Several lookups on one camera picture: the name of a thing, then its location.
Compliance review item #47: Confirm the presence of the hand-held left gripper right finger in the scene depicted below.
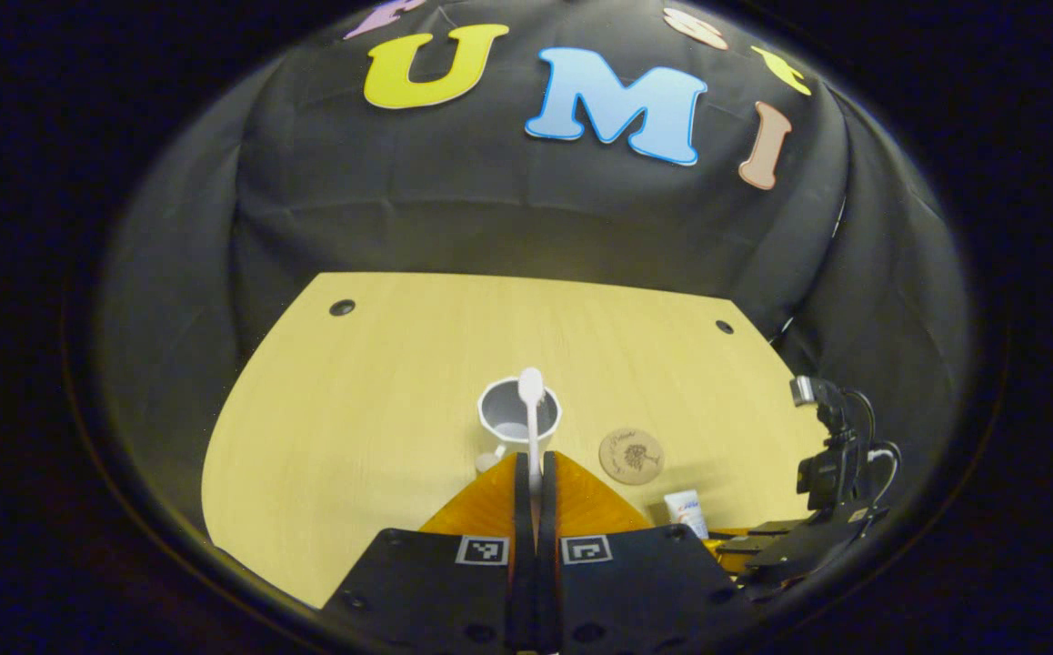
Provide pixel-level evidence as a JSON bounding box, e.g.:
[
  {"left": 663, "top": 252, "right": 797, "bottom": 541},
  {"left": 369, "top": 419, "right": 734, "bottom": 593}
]
[{"left": 537, "top": 450, "right": 764, "bottom": 655}]

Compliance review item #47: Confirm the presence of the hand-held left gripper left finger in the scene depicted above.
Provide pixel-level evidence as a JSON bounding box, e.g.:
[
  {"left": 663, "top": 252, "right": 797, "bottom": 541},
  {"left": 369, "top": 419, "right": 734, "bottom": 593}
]
[{"left": 322, "top": 452, "right": 538, "bottom": 655}]

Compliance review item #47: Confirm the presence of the white cup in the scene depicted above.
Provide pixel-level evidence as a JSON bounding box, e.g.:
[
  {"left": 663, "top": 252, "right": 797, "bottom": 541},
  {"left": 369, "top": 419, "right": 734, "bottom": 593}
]
[{"left": 476, "top": 377, "right": 563, "bottom": 473}]

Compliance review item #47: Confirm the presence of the light wooden desktop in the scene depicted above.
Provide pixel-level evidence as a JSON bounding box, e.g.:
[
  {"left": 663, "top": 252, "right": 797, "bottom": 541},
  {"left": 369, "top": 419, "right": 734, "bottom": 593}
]
[{"left": 202, "top": 271, "right": 832, "bottom": 610}]

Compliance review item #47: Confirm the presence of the round brown coaster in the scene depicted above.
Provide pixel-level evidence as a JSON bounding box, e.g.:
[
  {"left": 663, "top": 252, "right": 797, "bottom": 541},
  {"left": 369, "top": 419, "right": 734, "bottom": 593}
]
[{"left": 599, "top": 428, "right": 666, "bottom": 486}]

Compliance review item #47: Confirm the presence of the white toothpaste tube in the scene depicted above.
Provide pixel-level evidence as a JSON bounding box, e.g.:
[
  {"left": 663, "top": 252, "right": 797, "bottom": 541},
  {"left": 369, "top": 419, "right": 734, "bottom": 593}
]
[{"left": 663, "top": 489, "right": 711, "bottom": 539}]

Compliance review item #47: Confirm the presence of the white toothbrush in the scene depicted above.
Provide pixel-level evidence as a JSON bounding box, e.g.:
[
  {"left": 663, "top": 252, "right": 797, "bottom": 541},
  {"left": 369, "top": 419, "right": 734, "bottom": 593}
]
[{"left": 517, "top": 368, "right": 547, "bottom": 497}]

